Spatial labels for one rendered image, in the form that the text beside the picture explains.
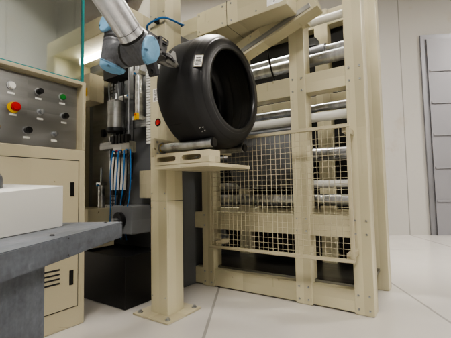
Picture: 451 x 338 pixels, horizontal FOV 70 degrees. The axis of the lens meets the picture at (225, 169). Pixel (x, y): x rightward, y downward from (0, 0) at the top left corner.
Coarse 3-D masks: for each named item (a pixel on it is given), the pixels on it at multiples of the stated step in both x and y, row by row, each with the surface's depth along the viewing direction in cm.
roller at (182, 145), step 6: (210, 138) 152; (162, 144) 169; (168, 144) 166; (174, 144) 163; (180, 144) 161; (186, 144) 159; (192, 144) 157; (198, 144) 155; (204, 144) 153; (210, 144) 151; (216, 144) 153; (162, 150) 169; (168, 150) 167; (174, 150) 165; (180, 150) 164
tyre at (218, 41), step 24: (192, 48) 147; (216, 48) 152; (168, 72) 150; (192, 72) 143; (216, 72) 193; (240, 72) 187; (168, 96) 150; (192, 96) 144; (216, 96) 198; (240, 96) 193; (168, 120) 156; (192, 120) 149; (216, 120) 150; (240, 120) 191
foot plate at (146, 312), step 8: (184, 304) 188; (192, 304) 188; (136, 312) 178; (144, 312) 178; (152, 312) 177; (176, 312) 177; (184, 312) 176; (192, 312) 178; (152, 320) 168; (160, 320) 166; (168, 320) 165; (176, 320) 167
